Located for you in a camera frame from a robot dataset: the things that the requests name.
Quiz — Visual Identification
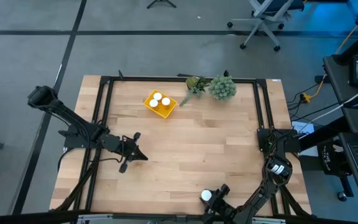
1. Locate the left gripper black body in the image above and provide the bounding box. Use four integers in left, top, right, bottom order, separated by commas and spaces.
116, 132, 142, 174

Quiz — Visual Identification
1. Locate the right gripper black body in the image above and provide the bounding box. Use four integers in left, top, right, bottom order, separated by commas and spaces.
203, 184, 231, 224

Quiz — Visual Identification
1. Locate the yellow plastic basket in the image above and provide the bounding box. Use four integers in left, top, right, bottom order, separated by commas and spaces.
144, 90, 179, 121

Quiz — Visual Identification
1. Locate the grey metal crossbar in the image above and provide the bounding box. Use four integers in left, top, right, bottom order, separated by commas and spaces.
76, 213, 287, 224

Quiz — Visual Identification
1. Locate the trailing succulent plant black pot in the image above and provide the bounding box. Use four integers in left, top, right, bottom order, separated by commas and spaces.
178, 75, 211, 108

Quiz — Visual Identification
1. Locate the round green plant patterned pot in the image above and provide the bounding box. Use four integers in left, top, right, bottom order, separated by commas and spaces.
208, 75, 238, 103

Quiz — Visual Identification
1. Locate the black backpack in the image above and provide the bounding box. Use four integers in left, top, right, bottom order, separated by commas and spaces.
317, 141, 346, 178

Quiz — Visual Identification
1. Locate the black caster foot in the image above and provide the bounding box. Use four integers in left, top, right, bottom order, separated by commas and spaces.
336, 177, 354, 202

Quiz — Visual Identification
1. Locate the black side desk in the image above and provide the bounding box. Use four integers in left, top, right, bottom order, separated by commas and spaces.
323, 55, 358, 210

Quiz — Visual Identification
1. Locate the grey office chair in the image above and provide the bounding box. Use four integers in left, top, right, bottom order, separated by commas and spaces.
227, 0, 306, 52

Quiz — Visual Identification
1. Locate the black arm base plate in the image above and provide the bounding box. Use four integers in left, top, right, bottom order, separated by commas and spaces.
257, 128, 301, 153
58, 123, 105, 149

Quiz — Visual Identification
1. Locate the black aluminium table frame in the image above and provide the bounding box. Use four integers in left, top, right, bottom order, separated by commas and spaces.
54, 75, 311, 217

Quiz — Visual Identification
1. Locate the white cable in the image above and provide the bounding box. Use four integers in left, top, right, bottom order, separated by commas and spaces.
303, 81, 358, 125

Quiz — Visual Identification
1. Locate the orange cable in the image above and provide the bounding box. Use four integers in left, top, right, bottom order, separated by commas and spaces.
309, 4, 358, 100

